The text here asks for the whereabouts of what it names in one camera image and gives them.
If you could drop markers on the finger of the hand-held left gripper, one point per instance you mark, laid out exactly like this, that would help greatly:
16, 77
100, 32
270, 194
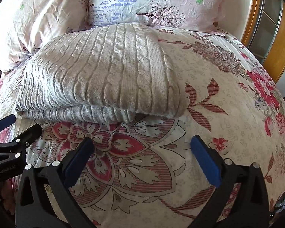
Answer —
30, 131
4, 123

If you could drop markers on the pink tree-print pillow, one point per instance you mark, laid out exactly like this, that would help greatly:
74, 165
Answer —
38, 16

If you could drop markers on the floral bed cover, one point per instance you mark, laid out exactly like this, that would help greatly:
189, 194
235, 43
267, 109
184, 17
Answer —
216, 99

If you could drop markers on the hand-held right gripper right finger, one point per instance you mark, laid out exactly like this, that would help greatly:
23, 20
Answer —
205, 161

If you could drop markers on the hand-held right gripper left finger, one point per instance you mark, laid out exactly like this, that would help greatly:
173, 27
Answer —
78, 162

